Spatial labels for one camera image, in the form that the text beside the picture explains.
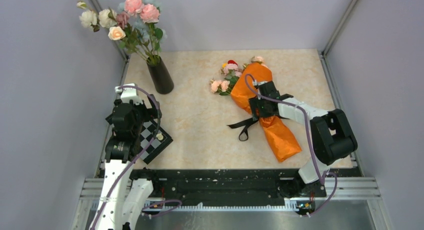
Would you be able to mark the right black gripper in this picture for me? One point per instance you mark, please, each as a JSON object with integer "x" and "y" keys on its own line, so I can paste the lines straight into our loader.
{"x": 255, "y": 103}

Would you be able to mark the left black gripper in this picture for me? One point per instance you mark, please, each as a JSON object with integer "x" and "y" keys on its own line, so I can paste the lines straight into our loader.
{"x": 151, "y": 113}

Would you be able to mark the orange paper bouquet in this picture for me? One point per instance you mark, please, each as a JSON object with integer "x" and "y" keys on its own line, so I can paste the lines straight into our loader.
{"x": 279, "y": 137}

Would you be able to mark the black ribbon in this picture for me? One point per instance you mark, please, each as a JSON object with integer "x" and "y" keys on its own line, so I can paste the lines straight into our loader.
{"x": 245, "y": 125}

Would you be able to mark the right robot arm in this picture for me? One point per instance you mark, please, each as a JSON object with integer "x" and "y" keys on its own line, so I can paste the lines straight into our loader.
{"x": 328, "y": 132}

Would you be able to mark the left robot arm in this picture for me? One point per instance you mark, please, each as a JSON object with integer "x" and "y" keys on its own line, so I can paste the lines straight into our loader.
{"x": 116, "y": 210}

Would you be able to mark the black tapered vase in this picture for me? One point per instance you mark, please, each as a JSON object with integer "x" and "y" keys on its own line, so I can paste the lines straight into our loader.
{"x": 161, "y": 77}

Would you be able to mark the black white checkerboard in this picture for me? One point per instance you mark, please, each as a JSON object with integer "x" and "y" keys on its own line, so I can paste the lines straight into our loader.
{"x": 157, "y": 146}

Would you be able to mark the small cream chess piece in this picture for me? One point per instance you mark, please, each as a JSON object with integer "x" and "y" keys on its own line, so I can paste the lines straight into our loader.
{"x": 160, "y": 136}

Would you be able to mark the pink and white flower bunch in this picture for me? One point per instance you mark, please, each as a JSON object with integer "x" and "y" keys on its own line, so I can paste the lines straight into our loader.
{"x": 133, "y": 26}

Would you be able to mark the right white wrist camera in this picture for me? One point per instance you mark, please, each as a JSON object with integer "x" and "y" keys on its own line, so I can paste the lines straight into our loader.
{"x": 257, "y": 83}

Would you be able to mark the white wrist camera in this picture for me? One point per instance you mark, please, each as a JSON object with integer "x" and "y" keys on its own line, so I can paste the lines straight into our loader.
{"x": 129, "y": 94}
{"x": 257, "y": 83}

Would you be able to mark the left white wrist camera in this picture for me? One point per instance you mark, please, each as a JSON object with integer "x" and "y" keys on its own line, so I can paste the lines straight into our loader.
{"x": 129, "y": 94}

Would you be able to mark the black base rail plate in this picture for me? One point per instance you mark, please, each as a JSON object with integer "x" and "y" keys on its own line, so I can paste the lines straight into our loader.
{"x": 229, "y": 187}

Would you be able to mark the aluminium frame rail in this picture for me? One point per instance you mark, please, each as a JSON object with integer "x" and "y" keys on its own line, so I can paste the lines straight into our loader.
{"x": 339, "y": 188}

